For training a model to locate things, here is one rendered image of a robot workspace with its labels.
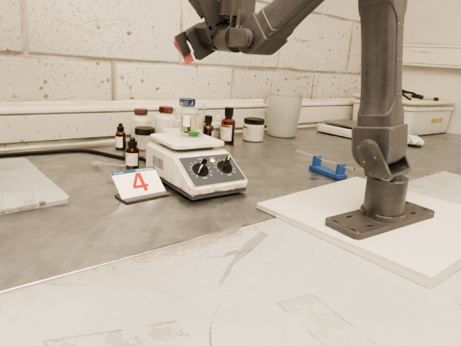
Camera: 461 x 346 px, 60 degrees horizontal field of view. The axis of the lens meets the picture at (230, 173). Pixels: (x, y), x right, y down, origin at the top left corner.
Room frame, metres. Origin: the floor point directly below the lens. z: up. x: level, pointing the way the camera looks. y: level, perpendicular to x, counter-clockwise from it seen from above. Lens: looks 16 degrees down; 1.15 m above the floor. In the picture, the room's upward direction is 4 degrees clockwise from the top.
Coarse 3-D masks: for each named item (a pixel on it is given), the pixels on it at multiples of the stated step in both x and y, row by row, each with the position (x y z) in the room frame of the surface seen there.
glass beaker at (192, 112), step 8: (184, 104) 0.83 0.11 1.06; (192, 104) 0.82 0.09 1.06; (200, 104) 0.83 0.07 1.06; (184, 112) 0.83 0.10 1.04; (192, 112) 0.82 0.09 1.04; (200, 112) 0.83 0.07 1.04; (184, 120) 0.83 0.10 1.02; (192, 120) 0.82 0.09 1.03; (200, 120) 0.83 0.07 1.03; (184, 128) 0.83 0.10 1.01; (192, 128) 0.82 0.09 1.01; (200, 128) 0.83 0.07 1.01; (184, 136) 0.83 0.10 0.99; (192, 136) 0.82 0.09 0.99; (200, 136) 0.83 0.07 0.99
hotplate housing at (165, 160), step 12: (156, 144) 0.82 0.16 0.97; (156, 156) 0.79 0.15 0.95; (168, 156) 0.75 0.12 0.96; (180, 156) 0.74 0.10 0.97; (192, 156) 0.75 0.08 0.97; (156, 168) 0.79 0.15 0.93; (168, 168) 0.75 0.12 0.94; (180, 168) 0.72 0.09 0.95; (168, 180) 0.75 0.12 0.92; (180, 180) 0.71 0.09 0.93; (240, 180) 0.75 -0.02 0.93; (180, 192) 0.71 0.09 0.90; (192, 192) 0.68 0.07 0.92; (204, 192) 0.69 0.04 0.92; (216, 192) 0.71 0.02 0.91; (228, 192) 0.73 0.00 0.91
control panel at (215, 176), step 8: (184, 160) 0.73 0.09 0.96; (192, 160) 0.74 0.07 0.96; (200, 160) 0.75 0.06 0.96; (208, 160) 0.76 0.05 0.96; (216, 160) 0.77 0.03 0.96; (224, 160) 0.78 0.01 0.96; (232, 160) 0.79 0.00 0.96; (208, 168) 0.74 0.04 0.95; (216, 168) 0.75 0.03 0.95; (192, 176) 0.70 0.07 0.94; (200, 176) 0.71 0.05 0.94; (208, 176) 0.72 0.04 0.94; (216, 176) 0.73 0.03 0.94; (224, 176) 0.73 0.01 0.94; (232, 176) 0.74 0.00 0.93; (240, 176) 0.75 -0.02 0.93; (200, 184) 0.69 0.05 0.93; (208, 184) 0.70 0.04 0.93
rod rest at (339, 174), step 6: (312, 162) 0.98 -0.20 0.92; (318, 162) 0.98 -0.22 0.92; (312, 168) 0.97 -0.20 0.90; (318, 168) 0.95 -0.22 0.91; (324, 168) 0.96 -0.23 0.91; (330, 168) 0.96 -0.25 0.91; (336, 168) 0.91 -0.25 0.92; (342, 168) 0.91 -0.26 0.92; (324, 174) 0.93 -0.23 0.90; (330, 174) 0.92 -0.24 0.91; (336, 174) 0.91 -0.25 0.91; (342, 174) 0.91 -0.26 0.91
